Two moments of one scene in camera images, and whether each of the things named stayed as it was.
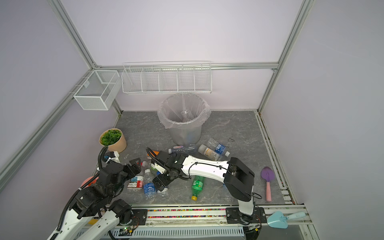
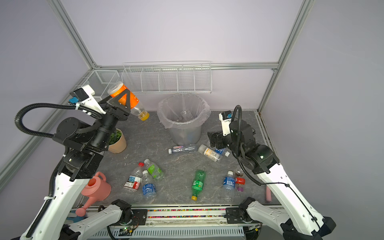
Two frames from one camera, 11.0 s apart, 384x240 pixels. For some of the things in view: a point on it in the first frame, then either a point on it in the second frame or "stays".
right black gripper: x=158 y=184 -> x=215 y=137
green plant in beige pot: x=113 y=138 stays
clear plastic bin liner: x=183 y=110 stays
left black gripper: x=137 y=168 -> x=119 y=113
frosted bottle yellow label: x=209 y=153 stays
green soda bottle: x=197 y=187 stays
